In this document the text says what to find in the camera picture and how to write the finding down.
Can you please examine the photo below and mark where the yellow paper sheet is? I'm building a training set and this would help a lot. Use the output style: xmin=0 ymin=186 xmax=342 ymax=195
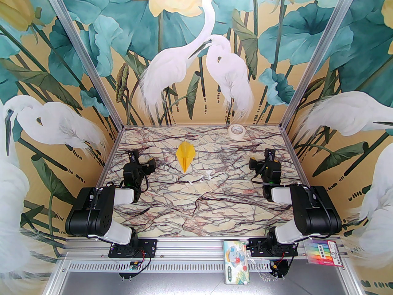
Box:
xmin=176 ymin=140 xmax=196 ymax=174

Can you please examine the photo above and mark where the white masking tape roll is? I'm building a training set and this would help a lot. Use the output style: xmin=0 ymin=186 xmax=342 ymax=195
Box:
xmin=228 ymin=124 xmax=247 ymax=139

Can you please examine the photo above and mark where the cartoon elephant tissue pack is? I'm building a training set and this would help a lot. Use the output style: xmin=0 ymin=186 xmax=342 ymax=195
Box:
xmin=223 ymin=241 xmax=251 ymax=285

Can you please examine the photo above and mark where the coloured marker pen pack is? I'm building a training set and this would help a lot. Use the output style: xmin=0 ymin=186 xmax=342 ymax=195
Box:
xmin=302 ymin=238 xmax=346 ymax=268

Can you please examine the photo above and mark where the perforated metal strip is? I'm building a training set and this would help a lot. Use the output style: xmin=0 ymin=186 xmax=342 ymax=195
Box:
xmin=61 ymin=259 xmax=344 ymax=273

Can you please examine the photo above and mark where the aluminium side frame rail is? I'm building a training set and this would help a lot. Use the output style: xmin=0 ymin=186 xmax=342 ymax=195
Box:
xmin=75 ymin=127 xmax=125 ymax=236
xmin=281 ymin=127 xmax=332 ymax=236

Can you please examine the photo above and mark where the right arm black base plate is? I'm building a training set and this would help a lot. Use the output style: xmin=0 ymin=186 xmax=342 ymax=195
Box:
xmin=247 ymin=238 xmax=299 ymax=257

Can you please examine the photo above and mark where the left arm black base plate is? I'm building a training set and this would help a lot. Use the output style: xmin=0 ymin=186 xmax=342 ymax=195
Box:
xmin=109 ymin=238 xmax=158 ymax=259

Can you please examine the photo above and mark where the aluminium front frame rail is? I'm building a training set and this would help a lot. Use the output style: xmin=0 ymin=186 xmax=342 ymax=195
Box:
xmin=60 ymin=235 xmax=350 ymax=261

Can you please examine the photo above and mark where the aluminium frame post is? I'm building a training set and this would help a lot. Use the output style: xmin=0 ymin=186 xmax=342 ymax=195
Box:
xmin=282 ymin=0 xmax=363 ymax=128
xmin=39 ymin=0 xmax=125 ymax=128

